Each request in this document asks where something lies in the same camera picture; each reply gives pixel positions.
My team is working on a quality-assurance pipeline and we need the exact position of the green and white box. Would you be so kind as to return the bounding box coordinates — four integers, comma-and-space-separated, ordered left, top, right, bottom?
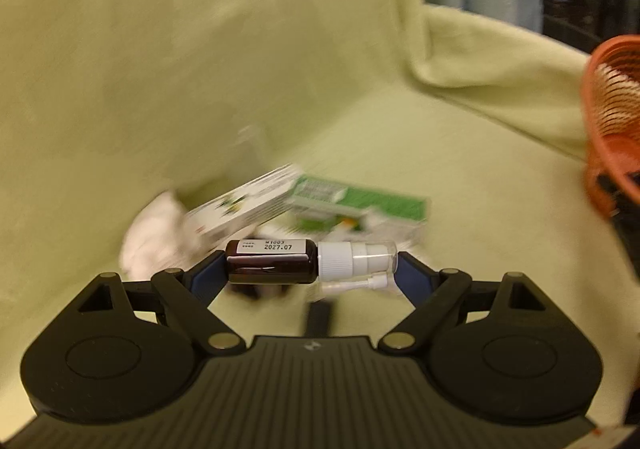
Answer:
285, 174, 433, 250

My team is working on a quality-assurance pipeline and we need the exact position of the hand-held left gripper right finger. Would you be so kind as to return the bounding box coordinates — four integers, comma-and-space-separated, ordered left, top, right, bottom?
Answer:
376, 250, 549, 356

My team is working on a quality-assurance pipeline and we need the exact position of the brown spray bottle white cap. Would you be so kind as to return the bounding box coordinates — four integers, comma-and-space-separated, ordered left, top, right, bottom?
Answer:
224, 238, 399, 298

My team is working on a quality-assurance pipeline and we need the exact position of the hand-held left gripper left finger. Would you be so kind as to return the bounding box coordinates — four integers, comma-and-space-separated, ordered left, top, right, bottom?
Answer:
75, 250, 246, 356

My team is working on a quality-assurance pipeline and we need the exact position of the orange wire basket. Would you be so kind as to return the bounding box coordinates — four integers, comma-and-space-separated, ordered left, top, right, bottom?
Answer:
580, 34, 640, 220

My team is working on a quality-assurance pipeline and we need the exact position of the cream covered sofa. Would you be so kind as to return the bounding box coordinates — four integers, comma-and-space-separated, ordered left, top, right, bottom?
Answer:
0, 0, 631, 380

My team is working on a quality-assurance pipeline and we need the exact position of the white crumpled tissue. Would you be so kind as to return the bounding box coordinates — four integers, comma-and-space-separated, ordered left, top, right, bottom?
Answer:
120, 190, 202, 280

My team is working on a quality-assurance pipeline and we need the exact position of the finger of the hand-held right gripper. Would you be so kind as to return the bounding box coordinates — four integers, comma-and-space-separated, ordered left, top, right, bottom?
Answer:
596, 173, 620, 204

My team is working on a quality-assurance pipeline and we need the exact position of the white box with green print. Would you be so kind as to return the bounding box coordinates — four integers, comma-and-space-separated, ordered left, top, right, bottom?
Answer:
182, 164, 303, 251

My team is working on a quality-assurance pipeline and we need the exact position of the black flat strip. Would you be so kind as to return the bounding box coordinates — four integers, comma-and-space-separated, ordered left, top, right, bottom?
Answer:
305, 299, 334, 338

